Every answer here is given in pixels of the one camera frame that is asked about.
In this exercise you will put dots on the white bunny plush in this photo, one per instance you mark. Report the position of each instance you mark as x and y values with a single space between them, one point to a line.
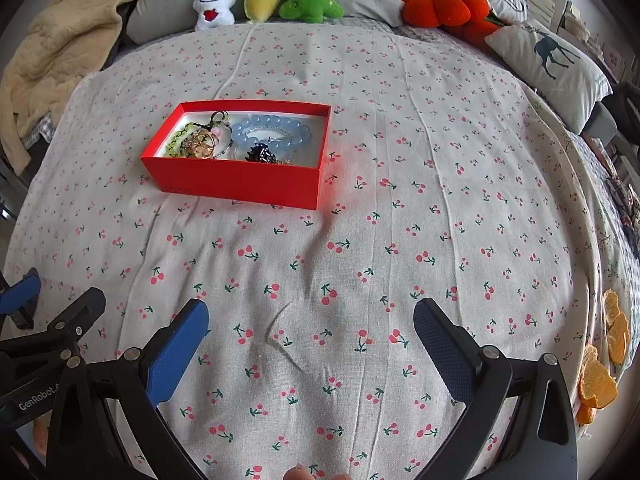
213 13

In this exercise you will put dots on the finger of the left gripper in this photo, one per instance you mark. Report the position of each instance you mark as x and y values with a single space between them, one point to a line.
80 315
23 296

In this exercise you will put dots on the black hair claw clip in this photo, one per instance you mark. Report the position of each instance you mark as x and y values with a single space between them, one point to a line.
260 152

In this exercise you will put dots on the deer print pillow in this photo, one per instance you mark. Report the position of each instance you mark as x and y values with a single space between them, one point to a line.
565 77

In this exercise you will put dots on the left human hand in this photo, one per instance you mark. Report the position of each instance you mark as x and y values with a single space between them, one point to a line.
35 435

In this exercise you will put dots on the gold flower charm keychain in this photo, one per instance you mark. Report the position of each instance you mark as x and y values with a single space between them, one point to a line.
206 141

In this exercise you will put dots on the orange plush at edge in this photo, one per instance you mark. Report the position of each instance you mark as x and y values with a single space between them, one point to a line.
597 387

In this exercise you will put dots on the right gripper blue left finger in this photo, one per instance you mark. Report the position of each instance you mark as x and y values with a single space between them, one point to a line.
171 349

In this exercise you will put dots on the beige quilted blanket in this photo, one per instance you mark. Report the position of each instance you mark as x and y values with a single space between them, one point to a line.
65 42

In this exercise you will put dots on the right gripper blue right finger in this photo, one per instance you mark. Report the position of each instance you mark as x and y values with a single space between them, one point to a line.
451 349

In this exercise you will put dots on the cherry print bed sheet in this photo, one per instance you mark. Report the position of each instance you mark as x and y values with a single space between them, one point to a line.
443 177

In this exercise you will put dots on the red persimmon plush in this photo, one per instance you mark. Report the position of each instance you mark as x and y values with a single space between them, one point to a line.
468 20

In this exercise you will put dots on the red jewelry box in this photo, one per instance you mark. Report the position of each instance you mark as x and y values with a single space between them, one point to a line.
294 131

